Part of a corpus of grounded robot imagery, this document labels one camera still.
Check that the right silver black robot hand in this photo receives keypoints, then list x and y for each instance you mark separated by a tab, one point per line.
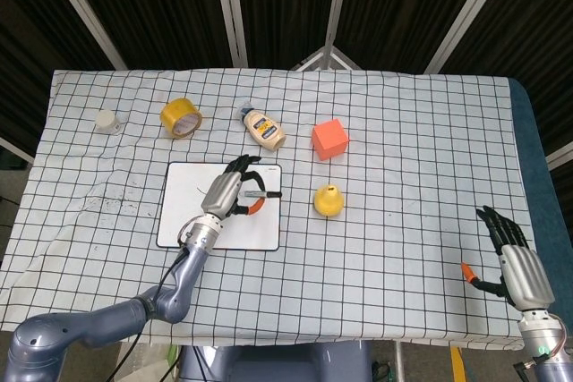
526	274

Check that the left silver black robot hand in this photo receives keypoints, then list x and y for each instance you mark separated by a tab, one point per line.
221	194

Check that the whiteboard marker with black cap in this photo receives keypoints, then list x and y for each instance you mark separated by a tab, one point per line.
268	194

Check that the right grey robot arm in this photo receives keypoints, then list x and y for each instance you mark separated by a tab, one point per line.
550	342

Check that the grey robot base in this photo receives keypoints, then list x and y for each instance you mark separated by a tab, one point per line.
277	364

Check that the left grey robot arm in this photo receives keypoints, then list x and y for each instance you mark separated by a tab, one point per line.
188	265

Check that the white dry-erase board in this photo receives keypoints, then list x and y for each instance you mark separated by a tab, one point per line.
188	221

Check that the beige mayonnaise squeeze bottle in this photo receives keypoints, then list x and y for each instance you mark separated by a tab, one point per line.
264	129

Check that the yellow packing tape roll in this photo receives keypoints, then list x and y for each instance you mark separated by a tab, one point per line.
172	113

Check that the yellow pear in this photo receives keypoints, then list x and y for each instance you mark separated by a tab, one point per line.
329	203

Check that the yellow floor tape strip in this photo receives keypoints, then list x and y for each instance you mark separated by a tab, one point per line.
457	366

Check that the orange cube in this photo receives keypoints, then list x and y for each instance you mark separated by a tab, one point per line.
329	138

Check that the white black-checked tablecloth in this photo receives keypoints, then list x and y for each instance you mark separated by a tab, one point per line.
403	221

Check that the small white cap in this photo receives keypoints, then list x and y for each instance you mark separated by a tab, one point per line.
106	121

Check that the metal screen base foot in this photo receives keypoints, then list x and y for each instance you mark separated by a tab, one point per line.
311	60

